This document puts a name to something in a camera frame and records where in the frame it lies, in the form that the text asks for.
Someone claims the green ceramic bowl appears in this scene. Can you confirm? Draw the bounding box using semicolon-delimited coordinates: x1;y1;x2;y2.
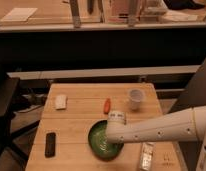
88;120;124;161

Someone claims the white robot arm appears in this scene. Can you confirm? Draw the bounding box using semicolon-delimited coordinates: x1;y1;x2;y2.
106;106;206;171

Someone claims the dark robot base panel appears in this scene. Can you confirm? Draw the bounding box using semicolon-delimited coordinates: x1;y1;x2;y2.
169;58;206;171

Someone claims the orange carrot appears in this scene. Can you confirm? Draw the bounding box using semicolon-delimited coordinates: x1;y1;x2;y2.
103;98;111;114

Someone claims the white paper cup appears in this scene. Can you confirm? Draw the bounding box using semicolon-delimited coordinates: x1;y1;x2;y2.
129;89;144;110

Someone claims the white sponge block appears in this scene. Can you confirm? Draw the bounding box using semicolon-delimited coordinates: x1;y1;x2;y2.
55;95;67;110

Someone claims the black phone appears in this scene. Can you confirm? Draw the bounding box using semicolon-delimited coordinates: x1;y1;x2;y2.
45;132;56;158

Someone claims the clear plastic bottle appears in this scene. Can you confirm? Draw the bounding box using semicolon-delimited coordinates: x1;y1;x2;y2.
139;142;154;171

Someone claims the white paper sheet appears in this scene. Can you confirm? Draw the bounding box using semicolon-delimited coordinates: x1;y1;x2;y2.
0;8;37;22

